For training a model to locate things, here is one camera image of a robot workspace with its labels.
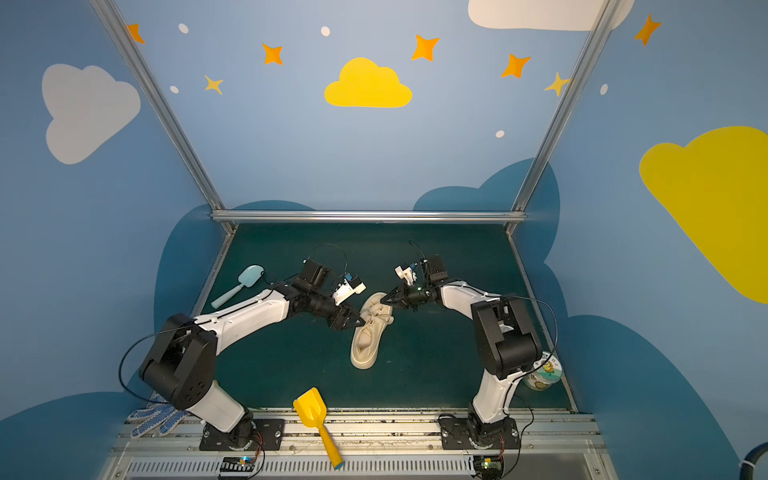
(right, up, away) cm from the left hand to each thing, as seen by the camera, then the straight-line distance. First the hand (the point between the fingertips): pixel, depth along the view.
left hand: (360, 315), depth 85 cm
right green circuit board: (+34, -35, -11) cm, 50 cm away
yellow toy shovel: (-12, -24, -7) cm, 28 cm away
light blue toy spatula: (-42, +9, +20) cm, 47 cm away
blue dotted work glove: (-50, -25, -9) cm, 57 cm away
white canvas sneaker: (+2, -7, +2) cm, 8 cm away
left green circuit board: (-29, -35, -12) cm, 47 cm away
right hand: (+7, +4, +4) cm, 9 cm away
